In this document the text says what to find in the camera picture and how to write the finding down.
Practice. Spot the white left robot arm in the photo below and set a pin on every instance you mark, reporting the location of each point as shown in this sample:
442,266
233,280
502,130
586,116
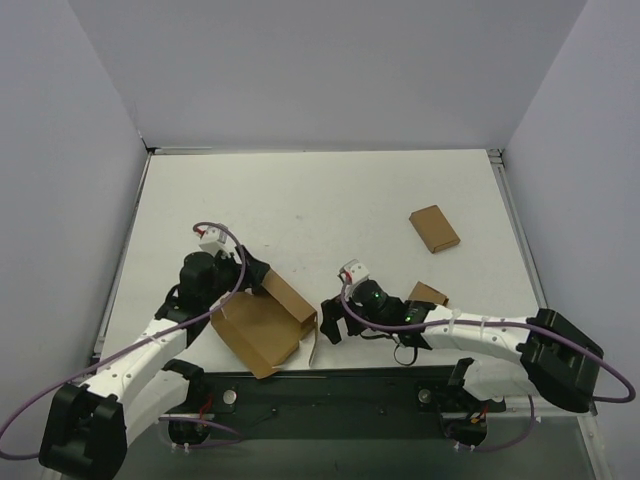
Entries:
91,425

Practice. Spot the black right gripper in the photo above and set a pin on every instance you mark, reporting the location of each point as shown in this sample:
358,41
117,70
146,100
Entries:
337,312

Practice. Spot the cardboard box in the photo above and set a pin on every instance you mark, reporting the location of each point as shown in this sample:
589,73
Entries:
434,229
264,329
425,293

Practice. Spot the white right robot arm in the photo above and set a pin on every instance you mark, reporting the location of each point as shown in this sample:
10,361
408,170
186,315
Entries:
542,355

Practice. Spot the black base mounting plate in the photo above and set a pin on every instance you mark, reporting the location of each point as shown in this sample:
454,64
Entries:
399,403

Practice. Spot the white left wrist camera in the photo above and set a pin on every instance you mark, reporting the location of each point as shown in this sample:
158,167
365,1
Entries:
214,241

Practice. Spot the aluminium front rail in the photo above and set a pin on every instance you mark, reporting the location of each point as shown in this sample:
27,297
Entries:
510,407

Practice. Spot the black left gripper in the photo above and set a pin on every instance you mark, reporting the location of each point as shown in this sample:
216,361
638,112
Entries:
248,270

